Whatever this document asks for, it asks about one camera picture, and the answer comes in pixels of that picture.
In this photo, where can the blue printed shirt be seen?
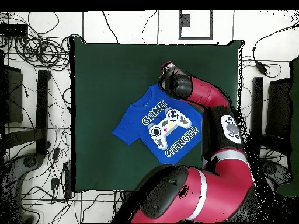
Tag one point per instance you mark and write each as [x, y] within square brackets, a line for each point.
[140, 121]

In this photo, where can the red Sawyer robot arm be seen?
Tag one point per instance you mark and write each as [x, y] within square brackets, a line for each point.
[210, 186]

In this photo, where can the black flat box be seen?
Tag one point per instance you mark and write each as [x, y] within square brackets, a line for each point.
[12, 29]

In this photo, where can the dark grey square tag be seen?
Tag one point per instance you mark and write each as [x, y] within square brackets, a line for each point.
[185, 20]

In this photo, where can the dark green table cloth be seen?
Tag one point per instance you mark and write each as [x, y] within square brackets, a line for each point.
[105, 70]

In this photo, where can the black power adapter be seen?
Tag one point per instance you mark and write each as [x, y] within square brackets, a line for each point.
[261, 67]

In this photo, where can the dark box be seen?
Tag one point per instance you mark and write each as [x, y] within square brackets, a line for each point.
[279, 109]
[12, 98]

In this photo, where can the green hanging cloth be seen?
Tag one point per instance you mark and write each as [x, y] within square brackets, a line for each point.
[295, 116]

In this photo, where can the black power strip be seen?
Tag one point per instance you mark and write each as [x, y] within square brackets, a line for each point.
[67, 177]

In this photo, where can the grey chair base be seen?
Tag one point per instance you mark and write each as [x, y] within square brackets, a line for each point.
[278, 172]
[30, 161]

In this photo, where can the small black adapter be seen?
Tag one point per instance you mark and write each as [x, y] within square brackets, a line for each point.
[54, 183]

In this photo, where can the grey square floor frame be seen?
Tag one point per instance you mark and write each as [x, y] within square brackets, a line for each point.
[195, 38]

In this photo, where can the black frame leg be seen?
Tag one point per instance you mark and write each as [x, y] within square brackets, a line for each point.
[42, 105]
[257, 98]

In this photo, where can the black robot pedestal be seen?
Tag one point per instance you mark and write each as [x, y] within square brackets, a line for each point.
[126, 194]

